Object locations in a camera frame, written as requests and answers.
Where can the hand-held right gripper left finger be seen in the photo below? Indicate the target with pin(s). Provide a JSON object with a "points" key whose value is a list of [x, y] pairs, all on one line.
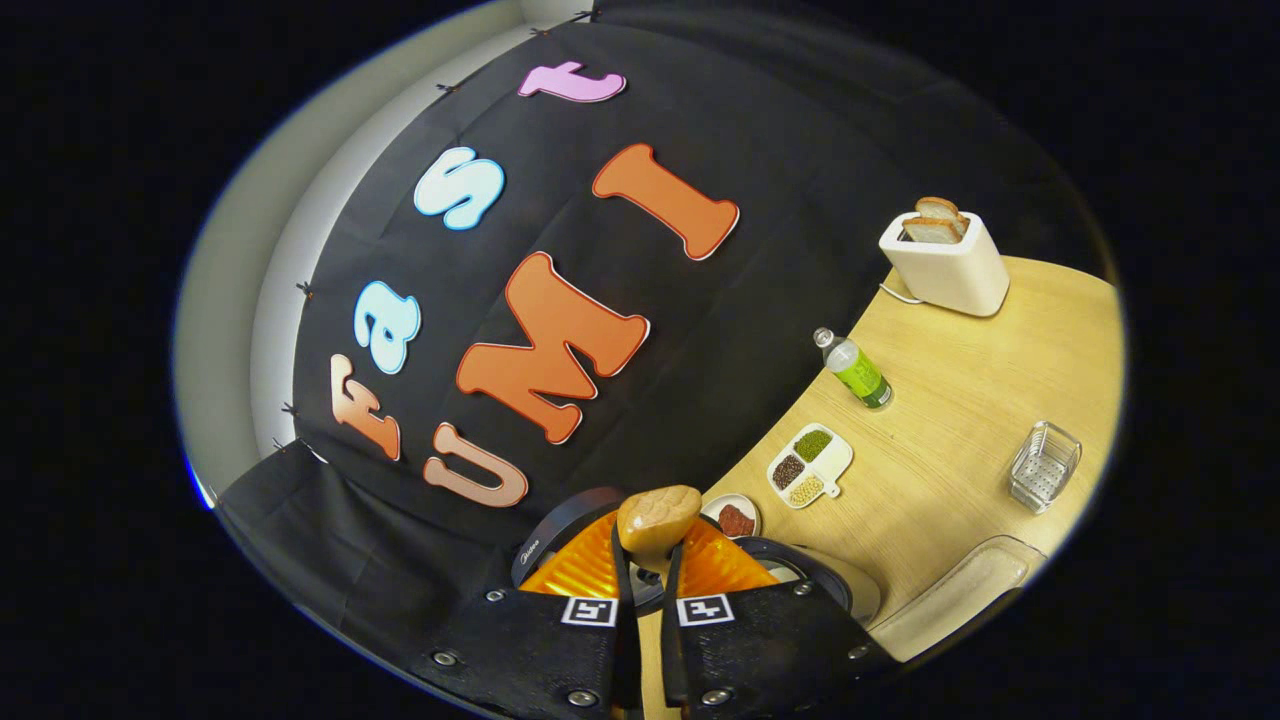
{"points": [[628, 640]]}

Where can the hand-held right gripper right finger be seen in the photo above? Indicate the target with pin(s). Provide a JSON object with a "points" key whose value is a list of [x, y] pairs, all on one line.
{"points": [[670, 650]]}

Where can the wooden spoon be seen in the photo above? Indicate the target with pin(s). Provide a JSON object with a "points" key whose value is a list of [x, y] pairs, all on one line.
{"points": [[655, 515]]}

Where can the dark grey rice cooker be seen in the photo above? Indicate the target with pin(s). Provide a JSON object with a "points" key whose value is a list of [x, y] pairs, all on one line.
{"points": [[550, 535]]}

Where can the clear tray of rice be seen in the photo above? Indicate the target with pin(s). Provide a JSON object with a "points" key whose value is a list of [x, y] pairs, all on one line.
{"points": [[950, 600]]}

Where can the clear chopstick holder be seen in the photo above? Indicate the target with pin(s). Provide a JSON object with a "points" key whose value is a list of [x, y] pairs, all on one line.
{"points": [[1045, 470]]}

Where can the small plate of red beans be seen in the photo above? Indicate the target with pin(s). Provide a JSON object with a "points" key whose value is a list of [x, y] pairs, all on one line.
{"points": [[735, 520]]}

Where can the white divided grain dish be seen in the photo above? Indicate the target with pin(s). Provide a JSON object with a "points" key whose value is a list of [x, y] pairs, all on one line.
{"points": [[810, 465]]}

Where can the green label plastic bottle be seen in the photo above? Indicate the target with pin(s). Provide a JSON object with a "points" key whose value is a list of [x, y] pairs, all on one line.
{"points": [[858, 372]]}

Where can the white toaster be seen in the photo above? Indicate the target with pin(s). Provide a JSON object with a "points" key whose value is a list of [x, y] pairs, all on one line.
{"points": [[950, 270]]}

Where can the bread slice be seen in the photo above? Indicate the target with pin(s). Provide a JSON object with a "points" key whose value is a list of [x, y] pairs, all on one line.
{"points": [[930, 232], [940, 208]]}

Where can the black backdrop cloth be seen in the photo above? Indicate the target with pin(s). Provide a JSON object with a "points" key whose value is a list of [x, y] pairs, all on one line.
{"points": [[780, 150]]}

